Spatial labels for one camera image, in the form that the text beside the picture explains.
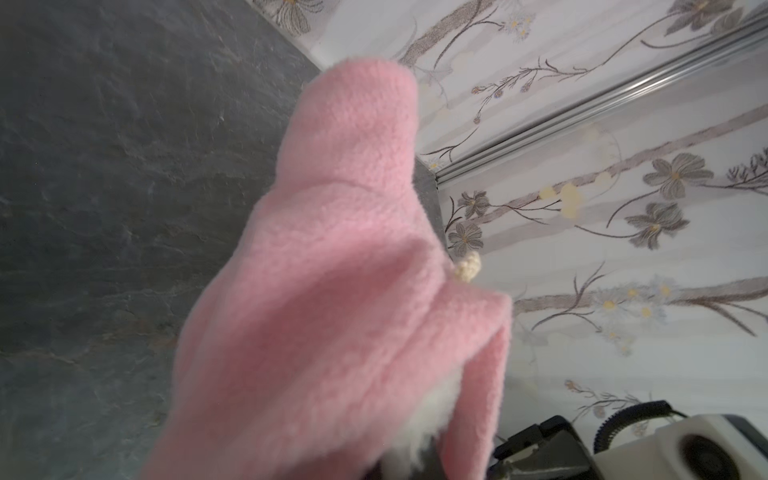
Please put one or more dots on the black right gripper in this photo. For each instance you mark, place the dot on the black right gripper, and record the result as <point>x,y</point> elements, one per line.
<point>550,450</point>

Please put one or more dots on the white plush teddy bear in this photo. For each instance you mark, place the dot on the white plush teddy bear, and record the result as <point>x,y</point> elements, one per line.
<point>420,432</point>

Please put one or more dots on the pink fleece teddy hoodie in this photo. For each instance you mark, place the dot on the pink fleece teddy hoodie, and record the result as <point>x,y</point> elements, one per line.
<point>340,314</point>

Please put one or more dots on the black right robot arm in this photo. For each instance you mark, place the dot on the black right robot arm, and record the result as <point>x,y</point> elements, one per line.
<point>650,440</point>

